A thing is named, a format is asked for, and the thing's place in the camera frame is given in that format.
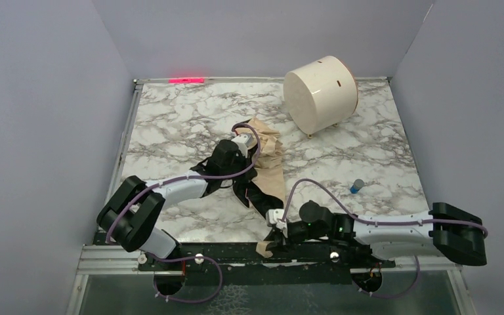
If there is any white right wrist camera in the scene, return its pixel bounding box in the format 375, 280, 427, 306
265, 209, 287, 231

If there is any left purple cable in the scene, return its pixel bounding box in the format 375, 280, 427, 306
105, 122, 263, 305

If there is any pink tape strip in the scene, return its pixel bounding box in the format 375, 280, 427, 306
168, 77, 205, 84

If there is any cream cylindrical umbrella stand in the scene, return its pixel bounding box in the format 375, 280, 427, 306
283, 56, 359, 135

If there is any purple cable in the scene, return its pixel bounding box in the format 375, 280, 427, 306
281, 178, 489, 301
105, 122, 263, 305

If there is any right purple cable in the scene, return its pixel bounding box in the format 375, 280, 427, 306
281, 178, 489, 301

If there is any beige folding umbrella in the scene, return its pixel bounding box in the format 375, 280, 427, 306
235, 117, 285, 258

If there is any small blue capped bottle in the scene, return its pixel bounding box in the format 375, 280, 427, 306
350, 178, 365, 194

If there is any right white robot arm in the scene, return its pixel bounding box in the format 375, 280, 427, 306
265, 201, 488, 266

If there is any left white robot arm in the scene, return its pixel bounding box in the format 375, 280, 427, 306
96, 134, 257, 259

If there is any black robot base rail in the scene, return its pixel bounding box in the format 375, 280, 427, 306
138, 241, 396, 287

